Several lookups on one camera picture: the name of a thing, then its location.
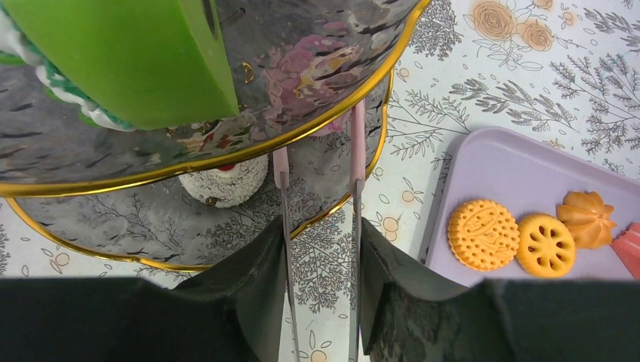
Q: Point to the three-tier glass cake stand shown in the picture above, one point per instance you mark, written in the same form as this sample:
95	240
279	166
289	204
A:
296	66

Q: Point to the pink cake slice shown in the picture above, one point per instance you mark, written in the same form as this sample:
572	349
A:
626	246

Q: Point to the pink handled tongs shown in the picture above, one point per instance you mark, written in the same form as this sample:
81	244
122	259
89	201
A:
357	183

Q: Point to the pink sugared cake ball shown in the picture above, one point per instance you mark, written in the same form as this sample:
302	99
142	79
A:
336	126

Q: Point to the yellow round biscuit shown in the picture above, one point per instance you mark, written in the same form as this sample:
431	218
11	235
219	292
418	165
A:
483	235

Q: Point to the green striped cake piece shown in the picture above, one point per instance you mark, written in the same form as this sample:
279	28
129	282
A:
128	65

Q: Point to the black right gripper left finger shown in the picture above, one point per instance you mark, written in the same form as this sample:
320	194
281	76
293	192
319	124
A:
229	312

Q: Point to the grey speckled cake ball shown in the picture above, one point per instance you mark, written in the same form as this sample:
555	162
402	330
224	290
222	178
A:
227	186

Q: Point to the orange swirl cookie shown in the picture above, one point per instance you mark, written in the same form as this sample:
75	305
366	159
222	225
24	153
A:
588	219

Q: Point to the lilac plastic tray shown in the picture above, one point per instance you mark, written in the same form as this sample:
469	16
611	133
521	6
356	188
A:
525	176

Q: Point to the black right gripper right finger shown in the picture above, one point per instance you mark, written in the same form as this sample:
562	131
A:
410	313

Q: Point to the yellow jam-dot cookie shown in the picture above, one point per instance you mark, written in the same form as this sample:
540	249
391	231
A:
546	247

